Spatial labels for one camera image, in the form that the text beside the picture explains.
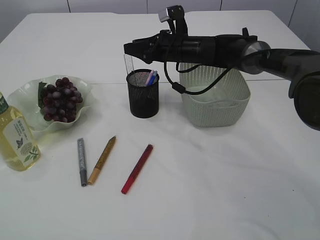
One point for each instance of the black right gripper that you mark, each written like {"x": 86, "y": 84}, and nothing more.
{"x": 161, "y": 47}

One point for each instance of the clear plastic ruler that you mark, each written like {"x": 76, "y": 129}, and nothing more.
{"x": 129, "y": 65}

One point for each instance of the pink purple scissors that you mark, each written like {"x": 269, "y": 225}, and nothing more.
{"x": 149, "y": 77}

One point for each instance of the blue scissors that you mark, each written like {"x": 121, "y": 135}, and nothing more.
{"x": 153, "y": 78}

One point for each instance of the purple grape bunch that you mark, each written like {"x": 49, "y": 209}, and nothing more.
{"x": 58, "y": 102}

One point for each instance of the grey marker pen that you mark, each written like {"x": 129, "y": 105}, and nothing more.
{"x": 82, "y": 162}

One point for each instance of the red marker pen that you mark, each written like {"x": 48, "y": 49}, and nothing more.
{"x": 137, "y": 169}

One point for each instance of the gold marker pen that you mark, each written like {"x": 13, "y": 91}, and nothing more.
{"x": 101, "y": 161}

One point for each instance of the yellow tea bottle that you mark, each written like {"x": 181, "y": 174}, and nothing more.
{"x": 18, "y": 147}

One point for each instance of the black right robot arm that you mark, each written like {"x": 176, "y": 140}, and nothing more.
{"x": 243, "y": 52}

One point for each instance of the black mesh pen holder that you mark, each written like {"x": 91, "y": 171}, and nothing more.
{"x": 143, "y": 100}

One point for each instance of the green plastic woven basket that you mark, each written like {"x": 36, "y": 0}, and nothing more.
{"x": 219, "y": 113}

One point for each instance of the pale green wavy plate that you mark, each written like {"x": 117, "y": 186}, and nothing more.
{"x": 25, "y": 99}

